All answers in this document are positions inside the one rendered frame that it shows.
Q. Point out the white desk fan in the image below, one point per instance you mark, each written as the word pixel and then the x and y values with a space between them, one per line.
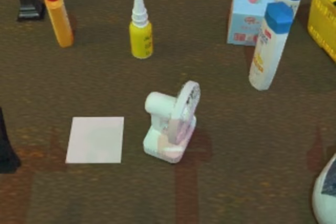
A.
pixel 162 119

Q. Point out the white square paper sheet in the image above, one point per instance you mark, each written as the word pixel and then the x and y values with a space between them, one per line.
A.
pixel 95 140

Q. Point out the orange bottle with red cap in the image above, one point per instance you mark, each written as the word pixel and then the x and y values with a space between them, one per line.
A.
pixel 59 22

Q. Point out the yellow bottle with white nozzle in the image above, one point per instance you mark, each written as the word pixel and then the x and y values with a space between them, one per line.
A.
pixel 141 37

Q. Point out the light blue strawberry carton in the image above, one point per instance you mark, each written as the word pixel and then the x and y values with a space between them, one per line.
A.
pixel 244 19

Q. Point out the white bottle with blue cap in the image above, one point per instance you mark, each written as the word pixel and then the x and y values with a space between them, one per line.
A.
pixel 269 48

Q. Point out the yellow plastic basket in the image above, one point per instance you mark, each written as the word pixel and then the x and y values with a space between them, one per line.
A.
pixel 324 16

